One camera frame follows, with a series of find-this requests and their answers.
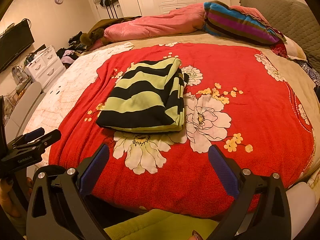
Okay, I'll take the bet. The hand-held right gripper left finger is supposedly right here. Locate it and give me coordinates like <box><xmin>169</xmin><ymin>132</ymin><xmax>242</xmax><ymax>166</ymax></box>
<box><xmin>26</xmin><ymin>144</ymin><xmax>110</xmax><ymax>240</ymax></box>

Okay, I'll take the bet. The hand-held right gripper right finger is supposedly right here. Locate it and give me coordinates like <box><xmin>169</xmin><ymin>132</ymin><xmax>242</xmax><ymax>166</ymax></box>
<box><xmin>207</xmin><ymin>144</ymin><xmax>293</xmax><ymax>240</ymax></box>

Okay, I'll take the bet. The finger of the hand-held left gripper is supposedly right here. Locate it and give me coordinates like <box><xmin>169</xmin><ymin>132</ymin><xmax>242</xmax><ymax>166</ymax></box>
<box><xmin>12</xmin><ymin>129</ymin><xmax>62</xmax><ymax>155</ymax></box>
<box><xmin>7</xmin><ymin>127</ymin><xmax>45</xmax><ymax>148</ymax></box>

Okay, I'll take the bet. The green black striped sweater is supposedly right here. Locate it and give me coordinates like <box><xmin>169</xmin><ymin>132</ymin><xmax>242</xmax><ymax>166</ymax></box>
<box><xmin>96</xmin><ymin>57</ymin><xmax>190</xmax><ymax>133</ymax></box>

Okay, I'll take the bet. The pile of clothes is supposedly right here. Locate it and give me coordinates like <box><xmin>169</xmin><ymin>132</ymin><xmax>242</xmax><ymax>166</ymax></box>
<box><xmin>56</xmin><ymin>31</ymin><xmax>88</xmax><ymax>64</ymax></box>

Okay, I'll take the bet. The person's left hand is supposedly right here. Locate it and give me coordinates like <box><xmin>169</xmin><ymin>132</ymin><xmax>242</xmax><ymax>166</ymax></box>
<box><xmin>0</xmin><ymin>176</ymin><xmax>33</xmax><ymax>218</ymax></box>

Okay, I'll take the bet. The red floral blanket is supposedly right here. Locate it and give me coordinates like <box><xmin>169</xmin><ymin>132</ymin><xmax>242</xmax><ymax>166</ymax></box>
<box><xmin>49</xmin><ymin>42</ymin><xmax>315</xmax><ymax>218</ymax></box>

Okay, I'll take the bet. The cream bedspread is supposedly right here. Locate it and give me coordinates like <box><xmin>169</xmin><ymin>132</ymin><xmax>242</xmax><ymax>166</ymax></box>
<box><xmin>21</xmin><ymin>41</ymin><xmax>134</xmax><ymax>165</ymax></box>

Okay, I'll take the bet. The white drawer cabinet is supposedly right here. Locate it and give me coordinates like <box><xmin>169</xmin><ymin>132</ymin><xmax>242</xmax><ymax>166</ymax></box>
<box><xmin>24</xmin><ymin>45</ymin><xmax>66</xmax><ymax>93</ymax></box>

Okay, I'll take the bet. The black television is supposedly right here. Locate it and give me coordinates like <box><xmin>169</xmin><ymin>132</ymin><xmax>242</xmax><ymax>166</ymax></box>
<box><xmin>0</xmin><ymin>19</ymin><xmax>35</xmax><ymax>72</ymax></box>

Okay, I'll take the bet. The brown plush coat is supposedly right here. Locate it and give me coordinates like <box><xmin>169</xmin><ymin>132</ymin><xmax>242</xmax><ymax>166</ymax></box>
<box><xmin>80</xmin><ymin>17</ymin><xmax>142</xmax><ymax>52</ymax></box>

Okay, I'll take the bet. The blue patterned cloth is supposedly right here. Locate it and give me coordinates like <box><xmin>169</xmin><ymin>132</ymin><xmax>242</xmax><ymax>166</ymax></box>
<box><xmin>297</xmin><ymin>59</ymin><xmax>320</xmax><ymax>85</ymax></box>

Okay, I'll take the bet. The dark red patterned pillow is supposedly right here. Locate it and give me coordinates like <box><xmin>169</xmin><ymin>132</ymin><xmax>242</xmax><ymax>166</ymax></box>
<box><xmin>271</xmin><ymin>41</ymin><xmax>288</xmax><ymax>55</ymax></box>

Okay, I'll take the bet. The cream pillow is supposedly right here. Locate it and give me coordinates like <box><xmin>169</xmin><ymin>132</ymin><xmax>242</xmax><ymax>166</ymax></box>
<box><xmin>284</xmin><ymin>36</ymin><xmax>307</xmax><ymax>60</ymax></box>

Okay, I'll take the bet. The multicolour striped pillow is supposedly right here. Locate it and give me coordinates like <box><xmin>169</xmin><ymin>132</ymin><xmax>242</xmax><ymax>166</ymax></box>
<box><xmin>203</xmin><ymin>1</ymin><xmax>287</xmax><ymax>46</ymax></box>

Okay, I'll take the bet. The pink quilt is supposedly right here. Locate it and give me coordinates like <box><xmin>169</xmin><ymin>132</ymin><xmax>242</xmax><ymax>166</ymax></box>
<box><xmin>104</xmin><ymin>4</ymin><xmax>208</xmax><ymax>43</ymax></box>

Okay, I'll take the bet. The pink pillow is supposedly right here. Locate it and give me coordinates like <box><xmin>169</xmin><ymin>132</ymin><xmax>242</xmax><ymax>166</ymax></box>
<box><xmin>229</xmin><ymin>5</ymin><xmax>269</xmax><ymax>24</ymax></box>

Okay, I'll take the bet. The grey quilted headboard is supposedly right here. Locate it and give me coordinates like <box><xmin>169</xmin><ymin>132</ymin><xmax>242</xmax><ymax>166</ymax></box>
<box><xmin>239</xmin><ymin>0</ymin><xmax>320</xmax><ymax>73</ymax></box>

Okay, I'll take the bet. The white bed frame panel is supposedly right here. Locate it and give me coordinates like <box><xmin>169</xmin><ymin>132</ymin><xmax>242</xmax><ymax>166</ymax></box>
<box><xmin>286</xmin><ymin>181</ymin><xmax>317</xmax><ymax>220</ymax></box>
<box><xmin>4</xmin><ymin>81</ymin><xmax>43</xmax><ymax>138</ymax></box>

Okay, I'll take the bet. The metal wire rack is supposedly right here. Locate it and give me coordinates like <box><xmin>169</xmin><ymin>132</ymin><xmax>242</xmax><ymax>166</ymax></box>
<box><xmin>0</xmin><ymin>65</ymin><xmax>34</xmax><ymax>115</ymax></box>

